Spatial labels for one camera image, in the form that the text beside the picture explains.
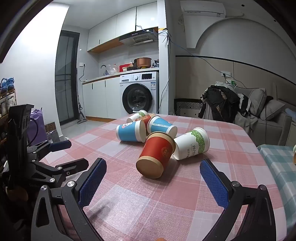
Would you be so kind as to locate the white washing machine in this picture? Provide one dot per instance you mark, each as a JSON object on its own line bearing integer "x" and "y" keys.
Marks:
{"x": 148, "y": 81}

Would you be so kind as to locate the red paper cup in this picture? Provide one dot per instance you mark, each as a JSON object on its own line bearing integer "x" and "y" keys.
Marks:
{"x": 146, "y": 120}
{"x": 157, "y": 150}

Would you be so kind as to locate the copper cooking pot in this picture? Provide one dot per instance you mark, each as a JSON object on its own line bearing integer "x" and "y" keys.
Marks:
{"x": 143, "y": 62}

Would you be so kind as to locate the white air conditioner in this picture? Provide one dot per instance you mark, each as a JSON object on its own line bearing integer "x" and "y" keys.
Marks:
{"x": 203, "y": 9}

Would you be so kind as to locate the grey garment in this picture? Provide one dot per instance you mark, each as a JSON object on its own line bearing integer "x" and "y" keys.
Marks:
{"x": 245, "y": 120}

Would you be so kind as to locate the stick vacuum cleaner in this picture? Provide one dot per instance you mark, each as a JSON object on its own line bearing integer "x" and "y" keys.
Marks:
{"x": 80, "y": 109}

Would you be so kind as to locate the red box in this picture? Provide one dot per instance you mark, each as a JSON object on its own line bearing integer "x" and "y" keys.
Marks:
{"x": 124, "y": 67}

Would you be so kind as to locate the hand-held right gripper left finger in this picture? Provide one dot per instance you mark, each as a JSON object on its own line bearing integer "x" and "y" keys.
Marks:
{"x": 92, "y": 183}

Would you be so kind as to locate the black jacket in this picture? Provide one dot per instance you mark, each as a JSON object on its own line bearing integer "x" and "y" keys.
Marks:
{"x": 219, "y": 102}

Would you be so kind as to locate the blue paper cup white print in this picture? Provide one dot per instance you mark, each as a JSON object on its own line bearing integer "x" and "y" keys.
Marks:
{"x": 129, "y": 133}

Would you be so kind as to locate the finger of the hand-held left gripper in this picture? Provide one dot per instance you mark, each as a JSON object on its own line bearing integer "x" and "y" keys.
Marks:
{"x": 60, "y": 144}
{"x": 69, "y": 167}

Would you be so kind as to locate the grey pillow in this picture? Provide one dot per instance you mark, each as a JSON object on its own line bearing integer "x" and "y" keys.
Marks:
{"x": 272, "y": 109}
{"x": 257, "y": 99}

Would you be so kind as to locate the blue shoes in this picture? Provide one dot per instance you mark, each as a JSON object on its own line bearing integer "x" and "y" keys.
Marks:
{"x": 7, "y": 84}

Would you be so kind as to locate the white wall cabinets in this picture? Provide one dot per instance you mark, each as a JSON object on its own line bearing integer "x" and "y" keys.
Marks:
{"x": 108, "y": 27}

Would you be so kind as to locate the wooden shoe rack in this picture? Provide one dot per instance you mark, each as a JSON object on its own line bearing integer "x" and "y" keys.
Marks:
{"x": 7, "y": 104}

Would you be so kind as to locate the grey sofa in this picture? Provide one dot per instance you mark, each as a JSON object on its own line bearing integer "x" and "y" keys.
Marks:
{"x": 270, "y": 129}

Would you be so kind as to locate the dark glass door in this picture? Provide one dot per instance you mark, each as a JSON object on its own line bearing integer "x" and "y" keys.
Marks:
{"x": 66, "y": 78}

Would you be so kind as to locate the white green paper cup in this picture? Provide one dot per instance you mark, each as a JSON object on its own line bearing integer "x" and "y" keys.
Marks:
{"x": 192, "y": 146}

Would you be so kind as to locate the black patterned basket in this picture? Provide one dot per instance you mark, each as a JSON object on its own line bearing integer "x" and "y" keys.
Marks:
{"x": 187, "y": 107}

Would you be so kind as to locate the patterned paper bag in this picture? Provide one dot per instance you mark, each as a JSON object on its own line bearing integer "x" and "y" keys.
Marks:
{"x": 52, "y": 131}

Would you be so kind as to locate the pink checked tablecloth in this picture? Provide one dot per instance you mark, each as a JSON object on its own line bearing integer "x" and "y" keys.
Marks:
{"x": 129, "y": 197}

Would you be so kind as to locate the wall socket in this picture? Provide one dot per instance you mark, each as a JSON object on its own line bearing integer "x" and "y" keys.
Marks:
{"x": 226, "y": 74}

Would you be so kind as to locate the white base cabinets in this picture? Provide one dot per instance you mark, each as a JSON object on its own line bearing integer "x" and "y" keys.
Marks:
{"x": 99, "y": 97}

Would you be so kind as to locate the clear plastic bottles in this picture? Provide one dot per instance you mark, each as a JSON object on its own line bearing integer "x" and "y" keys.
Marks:
{"x": 111, "y": 69}

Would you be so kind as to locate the kitchen faucet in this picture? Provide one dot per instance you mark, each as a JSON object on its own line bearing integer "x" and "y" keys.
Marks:
{"x": 104, "y": 68}

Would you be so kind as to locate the purple bag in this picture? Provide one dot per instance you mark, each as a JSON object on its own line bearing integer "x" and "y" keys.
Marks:
{"x": 37, "y": 129}

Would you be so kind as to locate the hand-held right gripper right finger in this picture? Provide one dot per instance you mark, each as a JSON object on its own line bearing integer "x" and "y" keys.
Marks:
{"x": 215, "y": 183}

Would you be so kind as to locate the steel range hood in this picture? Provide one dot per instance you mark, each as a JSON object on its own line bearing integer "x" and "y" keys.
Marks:
{"x": 138, "y": 37}

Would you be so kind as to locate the teal checked cloth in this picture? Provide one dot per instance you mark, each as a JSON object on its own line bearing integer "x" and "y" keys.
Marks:
{"x": 277, "y": 166}

